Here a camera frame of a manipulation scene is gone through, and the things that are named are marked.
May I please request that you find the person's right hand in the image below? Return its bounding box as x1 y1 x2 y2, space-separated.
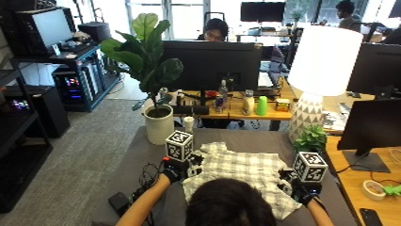
276 169 323 207

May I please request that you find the person's left hand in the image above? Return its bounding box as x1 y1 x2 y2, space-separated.
159 153 206 185

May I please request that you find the white grey plaid shirt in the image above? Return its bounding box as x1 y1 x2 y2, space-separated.
179 141 303 221

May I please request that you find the white marker cube on left glove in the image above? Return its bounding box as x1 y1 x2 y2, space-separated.
163 129 195 163

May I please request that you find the white marker cube on glove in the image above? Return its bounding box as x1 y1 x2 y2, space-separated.
163 129 195 163
290 151 328 184

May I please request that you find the white marker cube on right glove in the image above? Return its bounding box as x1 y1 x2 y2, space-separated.
290 151 328 184

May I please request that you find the small white bottle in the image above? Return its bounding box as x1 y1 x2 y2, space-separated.
182 115 197 135

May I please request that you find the small green potted plant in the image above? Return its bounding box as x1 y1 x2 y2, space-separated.
291 124 327 153

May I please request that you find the white round plant pot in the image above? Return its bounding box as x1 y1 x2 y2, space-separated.
141 104 175 146

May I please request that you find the wooden desk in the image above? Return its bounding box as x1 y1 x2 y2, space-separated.
171 78 298 132

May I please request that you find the white tape roll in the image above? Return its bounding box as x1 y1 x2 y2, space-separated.
360 179 388 202

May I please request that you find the white grey patterned lamp base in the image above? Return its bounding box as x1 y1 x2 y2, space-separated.
287 91 327 144

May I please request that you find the black power adapter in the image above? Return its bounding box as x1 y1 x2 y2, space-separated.
106 191 131 218

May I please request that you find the black phone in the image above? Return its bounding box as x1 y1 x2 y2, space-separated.
358 207 384 226

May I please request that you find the pale bottle with dark cap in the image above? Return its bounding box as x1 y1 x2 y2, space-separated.
241 89 255 117

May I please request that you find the yellow small box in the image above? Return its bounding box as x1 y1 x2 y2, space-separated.
274 98 291 113

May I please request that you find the clear water bottle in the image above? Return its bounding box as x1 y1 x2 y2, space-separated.
217 78 230 102

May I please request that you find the green small toy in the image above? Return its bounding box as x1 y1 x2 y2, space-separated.
380 184 401 198

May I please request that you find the black monitor on square stand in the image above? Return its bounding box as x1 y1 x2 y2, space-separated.
335 98 401 174

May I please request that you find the wide black monitor with stand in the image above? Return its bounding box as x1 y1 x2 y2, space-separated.
158 40 263 116

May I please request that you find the large-leaved green plant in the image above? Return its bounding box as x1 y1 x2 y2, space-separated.
97 12 185 119

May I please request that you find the blue equipment cart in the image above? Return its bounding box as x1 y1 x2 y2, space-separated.
9 42 122 113

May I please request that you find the computer tower with coloured lights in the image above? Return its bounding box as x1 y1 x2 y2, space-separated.
51 64 101 105

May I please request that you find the white lamp shade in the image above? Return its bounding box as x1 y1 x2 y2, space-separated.
284 24 364 98

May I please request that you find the black computer case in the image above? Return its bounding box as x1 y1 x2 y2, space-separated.
1 85 71 139

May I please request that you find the black monitor with dark back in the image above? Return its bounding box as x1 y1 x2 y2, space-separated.
346 42 401 98

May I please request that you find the black metal shelf rack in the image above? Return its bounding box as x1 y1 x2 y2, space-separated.
0 58 53 215

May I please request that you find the black office chair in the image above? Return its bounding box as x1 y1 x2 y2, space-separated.
202 11 226 26

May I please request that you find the black box speaker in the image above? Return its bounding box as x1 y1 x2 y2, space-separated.
75 21 113 44

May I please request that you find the black background monitor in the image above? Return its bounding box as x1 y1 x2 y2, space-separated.
239 1 286 24

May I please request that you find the black-framed monitor with bright screen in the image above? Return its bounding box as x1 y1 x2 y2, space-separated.
14 6 77 57

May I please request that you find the black cables bundle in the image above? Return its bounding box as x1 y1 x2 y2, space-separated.
130 161 165 203

